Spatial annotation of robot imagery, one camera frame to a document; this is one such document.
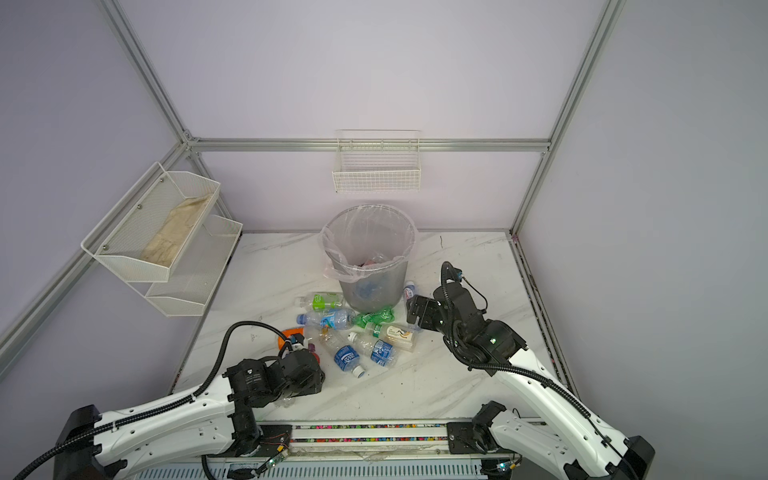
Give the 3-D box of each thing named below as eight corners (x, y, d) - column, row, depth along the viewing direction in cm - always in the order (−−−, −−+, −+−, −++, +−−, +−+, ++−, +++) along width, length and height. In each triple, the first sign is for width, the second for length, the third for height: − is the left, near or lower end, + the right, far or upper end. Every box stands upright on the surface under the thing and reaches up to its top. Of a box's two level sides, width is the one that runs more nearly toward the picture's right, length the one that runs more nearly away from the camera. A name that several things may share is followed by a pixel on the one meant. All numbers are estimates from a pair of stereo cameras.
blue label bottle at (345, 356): (313, 352, 88) (311, 347, 85) (325, 336, 91) (323, 330, 88) (361, 380, 83) (360, 375, 80) (372, 361, 86) (371, 356, 83)
